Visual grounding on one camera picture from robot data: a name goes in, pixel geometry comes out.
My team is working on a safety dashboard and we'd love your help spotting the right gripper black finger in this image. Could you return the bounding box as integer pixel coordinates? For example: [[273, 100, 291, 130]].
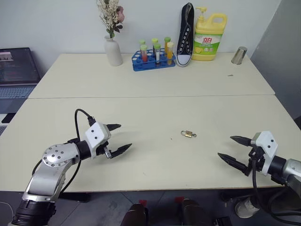
[[217, 152, 250, 175], [230, 135, 253, 148]]

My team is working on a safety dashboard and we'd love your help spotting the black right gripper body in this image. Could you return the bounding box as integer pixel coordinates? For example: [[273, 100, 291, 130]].
[[244, 144, 266, 177]]

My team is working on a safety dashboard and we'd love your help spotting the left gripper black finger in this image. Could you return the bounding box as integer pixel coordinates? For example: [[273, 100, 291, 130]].
[[106, 123, 122, 132], [110, 143, 133, 159]]

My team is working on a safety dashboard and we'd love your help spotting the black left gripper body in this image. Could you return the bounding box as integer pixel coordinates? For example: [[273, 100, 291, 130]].
[[95, 133, 113, 160]]

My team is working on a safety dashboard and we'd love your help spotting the white shoe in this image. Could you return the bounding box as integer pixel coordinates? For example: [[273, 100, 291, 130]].
[[234, 197, 260, 219]]

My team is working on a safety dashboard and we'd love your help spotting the blue test tube rack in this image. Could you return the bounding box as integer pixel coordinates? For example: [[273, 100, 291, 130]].
[[131, 48, 177, 72]]

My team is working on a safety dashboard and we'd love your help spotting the white ceramic vase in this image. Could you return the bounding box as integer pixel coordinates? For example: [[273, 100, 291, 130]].
[[103, 35, 124, 67]]

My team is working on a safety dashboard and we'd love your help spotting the green-capped tube, red liquid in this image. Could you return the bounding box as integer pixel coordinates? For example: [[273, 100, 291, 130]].
[[140, 44, 148, 63]]

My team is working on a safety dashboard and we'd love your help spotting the green-capped tube, white label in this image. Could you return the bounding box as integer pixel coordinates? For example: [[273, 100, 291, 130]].
[[153, 43, 162, 65]]

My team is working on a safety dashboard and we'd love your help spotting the silver metal cup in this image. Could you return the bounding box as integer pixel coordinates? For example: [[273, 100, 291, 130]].
[[230, 46, 248, 65]]

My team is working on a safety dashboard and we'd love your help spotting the cream-capped tube, orange liquid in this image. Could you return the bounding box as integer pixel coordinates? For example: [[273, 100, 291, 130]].
[[166, 42, 174, 65]]

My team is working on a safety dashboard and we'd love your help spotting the green-capped tube, orange liquid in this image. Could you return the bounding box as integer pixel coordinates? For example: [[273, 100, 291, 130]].
[[164, 36, 171, 57]]

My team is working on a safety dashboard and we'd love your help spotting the yellow detergent pump bottle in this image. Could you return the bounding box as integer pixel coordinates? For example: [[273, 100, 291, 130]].
[[191, 6, 228, 62]]

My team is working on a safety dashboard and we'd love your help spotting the dried flower bouquet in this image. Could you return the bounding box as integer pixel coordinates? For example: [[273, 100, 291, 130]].
[[96, 0, 125, 40]]

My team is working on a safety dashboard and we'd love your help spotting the grey laptop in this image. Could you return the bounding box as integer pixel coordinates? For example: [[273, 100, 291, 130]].
[[0, 47, 42, 114]]

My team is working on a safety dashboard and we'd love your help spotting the black canvas sneaker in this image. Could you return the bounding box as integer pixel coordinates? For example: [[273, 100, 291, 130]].
[[175, 2, 196, 68]]

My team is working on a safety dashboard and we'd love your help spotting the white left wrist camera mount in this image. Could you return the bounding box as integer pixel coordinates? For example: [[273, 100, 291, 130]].
[[84, 122, 111, 159]]

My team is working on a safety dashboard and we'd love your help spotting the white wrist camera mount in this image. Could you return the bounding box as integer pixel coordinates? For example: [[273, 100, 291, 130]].
[[84, 122, 111, 159], [251, 131, 279, 176]]

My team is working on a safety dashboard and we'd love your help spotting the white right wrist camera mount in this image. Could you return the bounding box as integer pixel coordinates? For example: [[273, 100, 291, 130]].
[[251, 131, 279, 176]]

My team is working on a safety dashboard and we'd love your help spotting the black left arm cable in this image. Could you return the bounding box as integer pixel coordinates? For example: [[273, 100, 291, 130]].
[[32, 108, 96, 199]]

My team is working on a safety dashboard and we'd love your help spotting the thin white cable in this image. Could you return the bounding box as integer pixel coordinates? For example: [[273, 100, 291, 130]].
[[0, 201, 14, 216]]

